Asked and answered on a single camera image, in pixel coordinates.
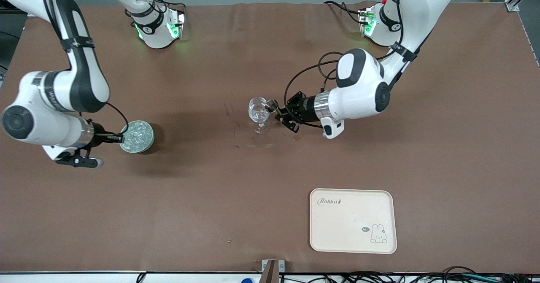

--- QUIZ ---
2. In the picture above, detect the clear ice cubes pile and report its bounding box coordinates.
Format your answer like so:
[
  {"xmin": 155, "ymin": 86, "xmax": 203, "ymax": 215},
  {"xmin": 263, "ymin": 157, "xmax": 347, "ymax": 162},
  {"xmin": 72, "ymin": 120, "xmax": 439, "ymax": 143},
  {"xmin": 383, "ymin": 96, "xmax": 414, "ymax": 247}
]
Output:
[{"xmin": 123, "ymin": 122, "xmax": 153, "ymax": 151}]

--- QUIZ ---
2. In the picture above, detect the clear wine glass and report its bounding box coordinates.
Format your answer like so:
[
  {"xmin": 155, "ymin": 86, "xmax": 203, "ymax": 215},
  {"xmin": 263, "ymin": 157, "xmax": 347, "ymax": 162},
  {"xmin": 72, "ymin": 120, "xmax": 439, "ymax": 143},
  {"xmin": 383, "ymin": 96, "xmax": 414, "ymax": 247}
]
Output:
[{"xmin": 248, "ymin": 97, "xmax": 271, "ymax": 134}]

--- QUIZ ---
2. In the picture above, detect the green round bowl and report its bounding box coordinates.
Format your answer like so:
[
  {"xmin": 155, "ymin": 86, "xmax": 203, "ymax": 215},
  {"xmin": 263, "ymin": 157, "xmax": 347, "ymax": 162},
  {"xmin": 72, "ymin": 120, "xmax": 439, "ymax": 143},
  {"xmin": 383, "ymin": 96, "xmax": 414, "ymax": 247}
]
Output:
[{"xmin": 119, "ymin": 121, "xmax": 155, "ymax": 154}]

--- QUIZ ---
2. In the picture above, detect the brown table cover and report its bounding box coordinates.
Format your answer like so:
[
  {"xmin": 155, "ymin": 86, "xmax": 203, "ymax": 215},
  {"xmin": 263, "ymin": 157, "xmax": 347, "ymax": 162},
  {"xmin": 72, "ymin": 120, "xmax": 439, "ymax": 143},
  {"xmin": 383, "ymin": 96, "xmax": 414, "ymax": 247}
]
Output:
[{"xmin": 0, "ymin": 0, "xmax": 540, "ymax": 274}]

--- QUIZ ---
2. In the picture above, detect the cream tray with rabbit print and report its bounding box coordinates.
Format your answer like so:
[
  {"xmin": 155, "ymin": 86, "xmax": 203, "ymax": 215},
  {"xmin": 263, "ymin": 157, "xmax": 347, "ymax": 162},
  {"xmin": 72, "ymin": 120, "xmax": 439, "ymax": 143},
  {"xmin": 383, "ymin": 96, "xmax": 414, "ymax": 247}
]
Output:
[{"xmin": 309, "ymin": 188, "xmax": 398, "ymax": 255}]

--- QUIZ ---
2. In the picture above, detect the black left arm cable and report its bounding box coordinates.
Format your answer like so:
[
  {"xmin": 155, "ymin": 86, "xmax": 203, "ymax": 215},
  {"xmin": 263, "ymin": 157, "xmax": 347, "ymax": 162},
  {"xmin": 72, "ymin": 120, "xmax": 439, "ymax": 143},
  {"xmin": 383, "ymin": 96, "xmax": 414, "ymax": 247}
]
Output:
[{"xmin": 284, "ymin": 51, "xmax": 351, "ymax": 128}]

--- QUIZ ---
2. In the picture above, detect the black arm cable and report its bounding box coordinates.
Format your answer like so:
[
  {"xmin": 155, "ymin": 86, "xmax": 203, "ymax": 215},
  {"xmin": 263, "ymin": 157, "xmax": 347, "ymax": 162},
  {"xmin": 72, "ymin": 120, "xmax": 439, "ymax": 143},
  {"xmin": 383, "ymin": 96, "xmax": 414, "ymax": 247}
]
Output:
[
  {"xmin": 40, "ymin": 0, "xmax": 130, "ymax": 137},
  {"xmin": 284, "ymin": 51, "xmax": 351, "ymax": 128}
]

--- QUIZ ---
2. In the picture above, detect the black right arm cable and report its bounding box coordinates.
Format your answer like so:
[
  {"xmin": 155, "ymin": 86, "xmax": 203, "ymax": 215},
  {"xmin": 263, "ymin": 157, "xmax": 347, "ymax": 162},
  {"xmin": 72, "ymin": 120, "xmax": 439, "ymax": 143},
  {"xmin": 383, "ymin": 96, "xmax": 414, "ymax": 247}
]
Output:
[{"xmin": 40, "ymin": 0, "xmax": 130, "ymax": 137}]

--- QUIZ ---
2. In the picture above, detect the black left base cable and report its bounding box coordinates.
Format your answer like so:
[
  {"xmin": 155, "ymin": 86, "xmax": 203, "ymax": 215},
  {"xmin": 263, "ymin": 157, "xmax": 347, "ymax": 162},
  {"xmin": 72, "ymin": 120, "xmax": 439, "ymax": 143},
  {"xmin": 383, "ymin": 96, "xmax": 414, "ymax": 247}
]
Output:
[{"xmin": 323, "ymin": 0, "xmax": 363, "ymax": 24}]

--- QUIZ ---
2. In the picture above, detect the aluminium camera mount post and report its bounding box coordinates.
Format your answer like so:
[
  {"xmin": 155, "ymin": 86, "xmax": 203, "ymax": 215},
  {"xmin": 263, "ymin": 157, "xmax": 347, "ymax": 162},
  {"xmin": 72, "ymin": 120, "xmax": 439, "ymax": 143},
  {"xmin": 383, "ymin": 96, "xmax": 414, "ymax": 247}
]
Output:
[{"xmin": 261, "ymin": 259, "xmax": 285, "ymax": 283}]

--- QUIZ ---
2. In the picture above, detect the black cable bundle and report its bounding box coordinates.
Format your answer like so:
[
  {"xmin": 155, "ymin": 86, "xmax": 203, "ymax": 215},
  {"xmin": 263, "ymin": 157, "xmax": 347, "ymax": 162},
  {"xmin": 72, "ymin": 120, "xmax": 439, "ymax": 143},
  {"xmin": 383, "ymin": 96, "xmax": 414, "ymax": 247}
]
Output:
[{"xmin": 281, "ymin": 266, "xmax": 540, "ymax": 283}]

